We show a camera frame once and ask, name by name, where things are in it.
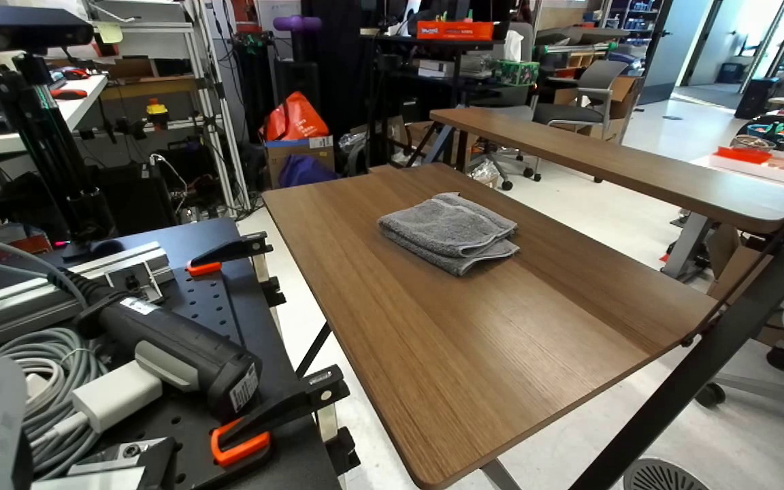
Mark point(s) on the grey cloth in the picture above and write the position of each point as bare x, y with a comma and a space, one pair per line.
446, 232

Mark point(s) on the blue purple bag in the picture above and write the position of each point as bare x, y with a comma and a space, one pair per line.
305, 172

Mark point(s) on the thin black desk strut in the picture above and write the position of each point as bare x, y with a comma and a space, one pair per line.
313, 349

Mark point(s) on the cardboard box with label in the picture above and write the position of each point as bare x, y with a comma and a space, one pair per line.
301, 148

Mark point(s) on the chair base with wheels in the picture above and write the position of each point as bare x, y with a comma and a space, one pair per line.
510, 167

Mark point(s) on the orange bag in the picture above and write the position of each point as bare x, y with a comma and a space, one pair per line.
294, 118

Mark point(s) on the small black orange clamp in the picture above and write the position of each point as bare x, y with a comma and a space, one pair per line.
230, 251

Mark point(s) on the black perforated mounting board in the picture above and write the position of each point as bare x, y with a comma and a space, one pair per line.
230, 310

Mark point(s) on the large black orange clamp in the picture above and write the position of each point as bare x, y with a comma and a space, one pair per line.
273, 420

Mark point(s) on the green box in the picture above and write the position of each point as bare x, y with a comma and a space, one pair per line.
514, 73

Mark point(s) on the orange box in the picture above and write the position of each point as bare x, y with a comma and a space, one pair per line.
452, 30

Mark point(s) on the white metal rack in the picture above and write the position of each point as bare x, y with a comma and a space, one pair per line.
217, 100

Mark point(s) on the white bottle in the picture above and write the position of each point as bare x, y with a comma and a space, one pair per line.
513, 45

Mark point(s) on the dark grey handheld device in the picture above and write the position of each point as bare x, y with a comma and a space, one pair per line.
183, 349

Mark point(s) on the purple roll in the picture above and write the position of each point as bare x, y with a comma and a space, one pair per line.
296, 24

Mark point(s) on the wooden raised shelf board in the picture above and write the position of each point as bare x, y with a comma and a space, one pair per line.
627, 165

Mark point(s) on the yellow small object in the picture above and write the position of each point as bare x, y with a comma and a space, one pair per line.
156, 112

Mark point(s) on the tall cardboard box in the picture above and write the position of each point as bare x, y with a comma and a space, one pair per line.
627, 100

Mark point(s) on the grey table leg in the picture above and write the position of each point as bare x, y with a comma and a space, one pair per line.
683, 247

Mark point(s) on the white power adapter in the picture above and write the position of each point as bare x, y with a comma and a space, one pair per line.
121, 395

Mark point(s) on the white workbench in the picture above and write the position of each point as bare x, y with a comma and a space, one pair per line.
79, 100

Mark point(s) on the black diagonal desk leg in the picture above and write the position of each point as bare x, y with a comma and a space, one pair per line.
728, 345

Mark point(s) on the round black fan grille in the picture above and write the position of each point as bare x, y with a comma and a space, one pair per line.
663, 478

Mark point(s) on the orange tray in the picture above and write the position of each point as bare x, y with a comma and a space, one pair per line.
744, 154

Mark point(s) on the black camera tripod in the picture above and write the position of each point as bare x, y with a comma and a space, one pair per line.
53, 154

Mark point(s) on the silver metal bracket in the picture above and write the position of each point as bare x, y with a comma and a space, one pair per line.
100, 467

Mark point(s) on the aluminium rail profile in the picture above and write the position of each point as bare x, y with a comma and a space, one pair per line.
11, 303

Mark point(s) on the black stereo camera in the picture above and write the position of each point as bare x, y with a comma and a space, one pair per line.
20, 26

